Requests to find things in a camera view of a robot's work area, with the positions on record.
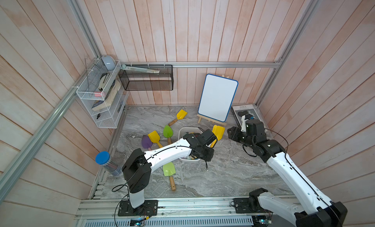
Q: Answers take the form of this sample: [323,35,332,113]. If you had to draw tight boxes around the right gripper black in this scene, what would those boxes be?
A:
[227,126,255,150]

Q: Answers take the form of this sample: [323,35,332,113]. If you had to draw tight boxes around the all yellow plastic scoop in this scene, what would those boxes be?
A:
[210,125,225,147]

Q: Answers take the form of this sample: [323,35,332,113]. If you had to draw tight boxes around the white plastic storage box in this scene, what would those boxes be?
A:
[178,127,203,163]

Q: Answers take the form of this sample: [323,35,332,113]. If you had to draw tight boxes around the green trowel wooden handle front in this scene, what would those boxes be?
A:
[163,162,176,191]

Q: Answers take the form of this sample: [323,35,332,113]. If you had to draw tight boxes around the green trowel wooden handle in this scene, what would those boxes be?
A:
[163,162,176,191]
[163,125,173,145]

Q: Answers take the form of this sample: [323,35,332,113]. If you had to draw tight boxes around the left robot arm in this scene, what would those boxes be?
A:
[122,129,218,209]

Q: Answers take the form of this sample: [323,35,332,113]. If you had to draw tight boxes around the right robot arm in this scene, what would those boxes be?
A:
[227,119,348,227]

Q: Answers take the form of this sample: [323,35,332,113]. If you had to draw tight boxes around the wooden easel stand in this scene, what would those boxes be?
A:
[197,114,227,132]

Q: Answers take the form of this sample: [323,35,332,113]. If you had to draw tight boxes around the grey Twins story book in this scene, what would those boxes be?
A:
[231,104,267,127]

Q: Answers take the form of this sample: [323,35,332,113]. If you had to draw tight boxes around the blue lidded jar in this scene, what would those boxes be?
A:
[95,151,122,177]

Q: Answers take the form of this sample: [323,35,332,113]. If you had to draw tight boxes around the pale green ruler tool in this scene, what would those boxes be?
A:
[121,64,160,74]

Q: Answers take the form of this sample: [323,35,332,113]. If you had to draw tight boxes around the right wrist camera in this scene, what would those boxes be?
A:
[241,114,254,132]

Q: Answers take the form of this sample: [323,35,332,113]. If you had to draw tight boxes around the yellow shovel wooden handle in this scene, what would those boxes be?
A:
[168,109,187,126]

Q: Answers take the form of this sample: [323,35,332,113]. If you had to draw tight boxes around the green trowel wooden handle back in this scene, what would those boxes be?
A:
[163,125,173,145]

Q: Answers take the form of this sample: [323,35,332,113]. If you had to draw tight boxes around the whiteboard with blue frame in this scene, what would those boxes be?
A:
[198,74,238,122]

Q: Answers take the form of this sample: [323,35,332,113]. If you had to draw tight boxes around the yellow shovel blue-tipped handle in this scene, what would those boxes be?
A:
[148,130,163,148]

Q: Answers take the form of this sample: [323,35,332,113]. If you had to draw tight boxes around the purple shovel pink handle left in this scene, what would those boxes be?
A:
[141,135,153,151]

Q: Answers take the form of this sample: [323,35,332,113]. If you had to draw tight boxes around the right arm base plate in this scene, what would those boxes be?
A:
[232,196,269,214]

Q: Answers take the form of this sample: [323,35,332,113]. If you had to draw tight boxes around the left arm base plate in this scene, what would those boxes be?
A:
[118,200,158,216]

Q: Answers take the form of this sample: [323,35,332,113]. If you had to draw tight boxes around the black wire basket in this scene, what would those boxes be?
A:
[119,64,174,91]

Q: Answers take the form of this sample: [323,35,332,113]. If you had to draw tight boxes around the books on wire shelf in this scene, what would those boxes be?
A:
[91,73,122,111]

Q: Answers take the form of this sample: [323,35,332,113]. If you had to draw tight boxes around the white wire shelf rack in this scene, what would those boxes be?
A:
[76,59,129,129]

